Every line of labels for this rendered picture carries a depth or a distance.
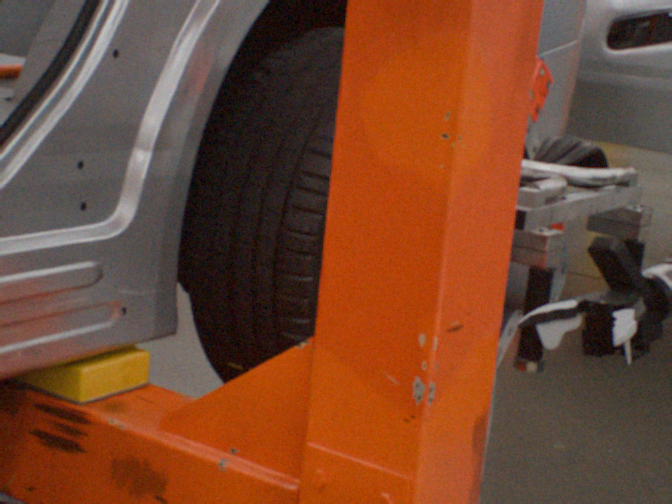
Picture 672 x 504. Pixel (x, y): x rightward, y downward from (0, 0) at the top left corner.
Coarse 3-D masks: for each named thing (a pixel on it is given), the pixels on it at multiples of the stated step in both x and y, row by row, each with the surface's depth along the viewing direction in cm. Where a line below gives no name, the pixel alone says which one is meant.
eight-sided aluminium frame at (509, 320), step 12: (528, 120) 223; (528, 132) 224; (528, 144) 224; (528, 156) 226; (516, 204) 235; (504, 312) 234; (516, 312) 234; (504, 324) 232; (516, 324) 235; (504, 336) 232; (504, 348) 233
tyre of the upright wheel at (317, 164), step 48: (288, 48) 211; (336, 48) 208; (240, 96) 205; (288, 96) 201; (336, 96) 199; (240, 144) 201; (288, 144) 197; (240, 192) 199; (288, 192) 194; (192, 240) 203; (240, 240) 198; (288, 240) 193; (192, 288) 206; (240, 288) 199; (288, 288) 194; (240, 336) 204; (288, 336) 197
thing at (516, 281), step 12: (564, 252) 209; (516, 264) 203; (564, 264) 210; (516, 276) 203; (528, 276) 202; (564, 276) 211; (516, 288) 203; (504, 300) 206; (516, 300) 205; (552, 300) 209
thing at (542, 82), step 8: (536, 64) 222; (544, 64) 223; (536, 72) 222; (544, 72) 223; (536, 80) 222; (544, 80) 224; (552, 80) 227; (536, 88) 222; (544, 88) 225; (536, 96) 223; (544, 96) 226; (536, 104) 224; (536, 112) 224; (536, 120) 225
